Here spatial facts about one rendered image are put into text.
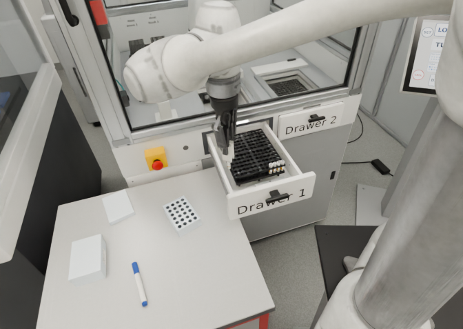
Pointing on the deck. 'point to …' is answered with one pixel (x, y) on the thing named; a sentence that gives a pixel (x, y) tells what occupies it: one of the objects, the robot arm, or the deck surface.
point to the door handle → (65, 5)
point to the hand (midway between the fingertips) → (227, 150)
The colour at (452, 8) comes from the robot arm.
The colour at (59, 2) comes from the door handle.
